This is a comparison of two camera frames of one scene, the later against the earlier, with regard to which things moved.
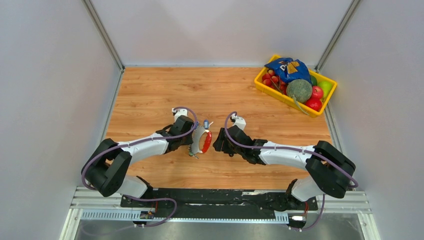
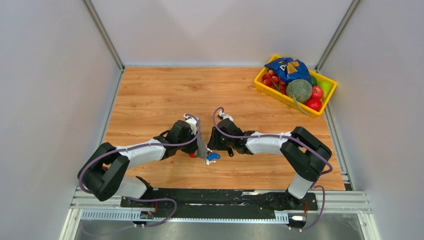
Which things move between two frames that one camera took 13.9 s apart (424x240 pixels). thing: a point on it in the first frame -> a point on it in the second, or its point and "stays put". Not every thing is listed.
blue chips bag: [286, 69] stays put
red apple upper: [317, 92] stays put
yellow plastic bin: [290, 101] stays put
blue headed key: [206, 124] -> [213, 156]
